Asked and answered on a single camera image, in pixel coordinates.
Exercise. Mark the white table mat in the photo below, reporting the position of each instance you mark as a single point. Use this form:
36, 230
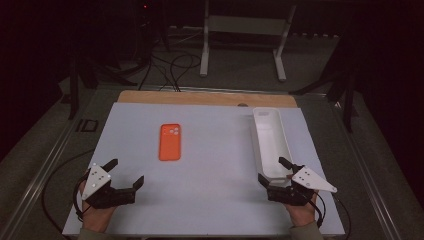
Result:
213, 186

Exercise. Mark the black tripod stand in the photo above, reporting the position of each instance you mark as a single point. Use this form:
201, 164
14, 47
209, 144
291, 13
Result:
75, 83
348, 100

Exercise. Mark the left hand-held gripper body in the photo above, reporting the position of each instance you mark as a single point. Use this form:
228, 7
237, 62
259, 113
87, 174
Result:
96, 180

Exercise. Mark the person's right hand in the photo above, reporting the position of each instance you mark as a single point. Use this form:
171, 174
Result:
301, 215

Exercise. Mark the orange phone case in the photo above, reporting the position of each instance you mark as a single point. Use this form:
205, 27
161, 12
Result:
170, 143

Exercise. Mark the white metal stand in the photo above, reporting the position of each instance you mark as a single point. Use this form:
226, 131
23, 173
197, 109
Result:
246, 25

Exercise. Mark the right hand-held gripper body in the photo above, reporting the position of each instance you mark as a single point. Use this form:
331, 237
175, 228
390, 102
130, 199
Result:
308, 180

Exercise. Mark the white plastic tray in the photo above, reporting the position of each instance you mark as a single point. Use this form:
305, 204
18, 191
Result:
271, 143

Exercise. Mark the metal frame rail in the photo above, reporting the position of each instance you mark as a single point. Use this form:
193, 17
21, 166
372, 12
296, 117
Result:
366, 186
36, 186

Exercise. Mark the person's left hand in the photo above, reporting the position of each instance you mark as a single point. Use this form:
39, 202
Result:
96, 218

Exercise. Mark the small black bracket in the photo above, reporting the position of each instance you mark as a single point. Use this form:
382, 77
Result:
87, 125

